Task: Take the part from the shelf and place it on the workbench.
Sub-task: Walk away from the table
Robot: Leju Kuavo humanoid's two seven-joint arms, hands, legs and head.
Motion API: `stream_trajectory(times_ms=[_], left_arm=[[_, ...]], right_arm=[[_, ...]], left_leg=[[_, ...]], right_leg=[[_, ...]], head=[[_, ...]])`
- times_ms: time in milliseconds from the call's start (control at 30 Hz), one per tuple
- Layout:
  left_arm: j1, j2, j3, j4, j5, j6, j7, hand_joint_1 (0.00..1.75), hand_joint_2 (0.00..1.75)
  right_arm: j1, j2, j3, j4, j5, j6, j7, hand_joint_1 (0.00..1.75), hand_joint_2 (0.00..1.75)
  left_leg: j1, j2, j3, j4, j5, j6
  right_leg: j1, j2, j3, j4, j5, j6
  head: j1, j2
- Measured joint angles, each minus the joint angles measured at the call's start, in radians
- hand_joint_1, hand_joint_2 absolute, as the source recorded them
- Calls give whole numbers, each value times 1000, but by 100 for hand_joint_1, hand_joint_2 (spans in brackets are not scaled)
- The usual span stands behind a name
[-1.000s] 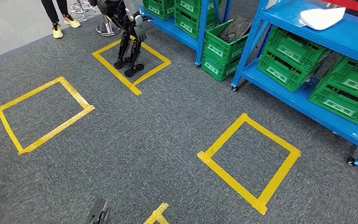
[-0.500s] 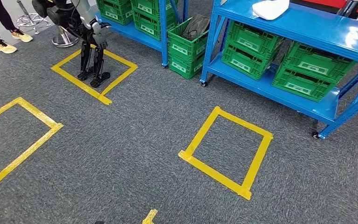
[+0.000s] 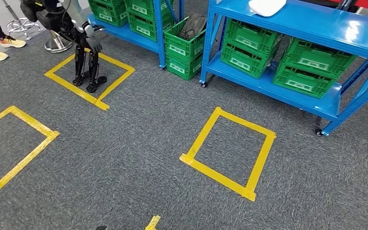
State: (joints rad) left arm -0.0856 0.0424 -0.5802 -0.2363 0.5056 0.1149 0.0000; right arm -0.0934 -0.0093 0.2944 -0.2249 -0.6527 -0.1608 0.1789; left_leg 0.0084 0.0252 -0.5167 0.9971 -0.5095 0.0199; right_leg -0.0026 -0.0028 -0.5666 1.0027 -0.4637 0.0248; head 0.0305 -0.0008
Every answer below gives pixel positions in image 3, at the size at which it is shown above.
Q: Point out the blue metal shelf rack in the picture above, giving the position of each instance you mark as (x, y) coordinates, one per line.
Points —
(133, 36)
(314, 25)

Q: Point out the yellow floor tape square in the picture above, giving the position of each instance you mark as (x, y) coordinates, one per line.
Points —
(152, 222)
(262, 158)
(63, 84)
(28, 118)

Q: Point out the grey humanoid robot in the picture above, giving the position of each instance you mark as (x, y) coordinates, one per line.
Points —
(92, 66)

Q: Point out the white triangular plastic panel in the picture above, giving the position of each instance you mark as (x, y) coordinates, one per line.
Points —
(266, 8)

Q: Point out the chrome stool base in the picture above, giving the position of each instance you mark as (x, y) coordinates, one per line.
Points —
(20, 27)

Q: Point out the chrome pedestal base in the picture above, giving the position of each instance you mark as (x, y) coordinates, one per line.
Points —
(57, 44)

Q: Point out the chrome barrier post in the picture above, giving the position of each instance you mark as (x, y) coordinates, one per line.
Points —
(344, 3)

